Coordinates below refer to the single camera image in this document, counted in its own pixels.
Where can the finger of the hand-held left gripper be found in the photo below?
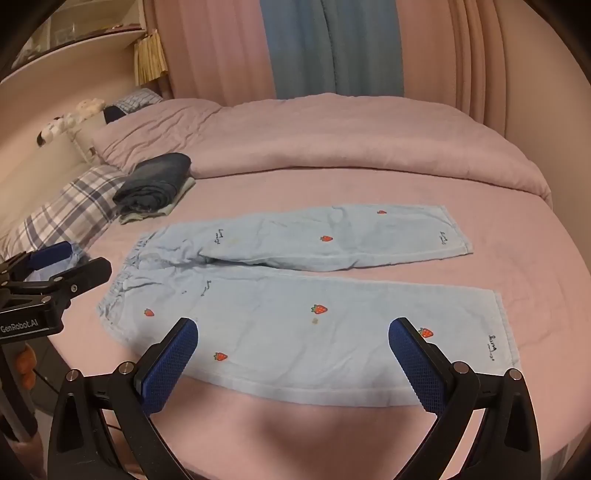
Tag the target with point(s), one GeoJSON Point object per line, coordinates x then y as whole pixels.
{"type": "Point", "coordinates": [46, 256]}
{"type": "Point", "coordinates": [81, 274]}

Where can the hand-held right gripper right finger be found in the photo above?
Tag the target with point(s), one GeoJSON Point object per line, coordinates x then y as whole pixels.
{"type": "Point", "coordinates": [413, 364]}

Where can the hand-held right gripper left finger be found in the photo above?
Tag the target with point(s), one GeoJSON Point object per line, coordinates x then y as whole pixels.
{"type": "Point", "coordinates": [168, 364]}

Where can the light blue strawberry print pants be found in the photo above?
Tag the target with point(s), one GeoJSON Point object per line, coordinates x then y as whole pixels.
{"type": "Point", "coordinates": [277, 314]}

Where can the person's left hand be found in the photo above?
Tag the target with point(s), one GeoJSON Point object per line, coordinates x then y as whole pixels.
{"type": "Point", "coordinates": [27, 362]}

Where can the light blue cloth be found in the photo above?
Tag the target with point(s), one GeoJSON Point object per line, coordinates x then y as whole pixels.
{"type": "Point", "coordinates": [79, 256]}

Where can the large plaid pillow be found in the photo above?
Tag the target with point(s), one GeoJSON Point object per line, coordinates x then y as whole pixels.
{"type": "Point", "coordinates": [78, 203]}

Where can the cream headboard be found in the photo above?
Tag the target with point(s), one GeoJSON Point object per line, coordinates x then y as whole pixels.
{"type": "Point", "coordinates": [27, 175]}

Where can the folded dark denim jeans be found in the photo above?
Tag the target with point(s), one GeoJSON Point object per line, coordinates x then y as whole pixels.
{"type": "Point", "coordinates": [152, 182]}

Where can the black and white plush toy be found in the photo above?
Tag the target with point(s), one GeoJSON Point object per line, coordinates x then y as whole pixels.
{"type": "Point", "coordinates": [51, 130]}

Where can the folded pale green cloth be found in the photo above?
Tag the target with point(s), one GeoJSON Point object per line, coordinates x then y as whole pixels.
{"type": "Point", "coordinates": [185, 189]}

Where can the bed with pink sheet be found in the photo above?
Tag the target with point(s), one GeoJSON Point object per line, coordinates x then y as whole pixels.
{"type": "Point", "coordinates": [508, 240]}

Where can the small plaid pillow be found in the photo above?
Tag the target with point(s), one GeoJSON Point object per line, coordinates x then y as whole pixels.
{"type": "Point", "coordinates": [136, 99]}

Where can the yellow fringed hanging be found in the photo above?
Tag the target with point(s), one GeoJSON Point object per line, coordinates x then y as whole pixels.
{"type": "Point", "coordinates": [150, 57]}

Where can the pink duvet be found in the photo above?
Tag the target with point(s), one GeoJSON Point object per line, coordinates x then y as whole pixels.
{"type": "Point", "coordinates": [323, 138]}

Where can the pink curtain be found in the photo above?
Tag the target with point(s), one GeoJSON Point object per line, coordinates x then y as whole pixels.
{"type": "Point", "coordinates": [461, 55]}
{"type": "Point", "coordinates": [207, 46]}

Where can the blue curtain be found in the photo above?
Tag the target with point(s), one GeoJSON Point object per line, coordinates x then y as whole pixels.
{"type": "Point", "coordinates": [332, 46]}

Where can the wall shelf cabinet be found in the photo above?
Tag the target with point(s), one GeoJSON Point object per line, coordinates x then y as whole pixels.
{"type": "Point", "coordinates": [69, 41]}

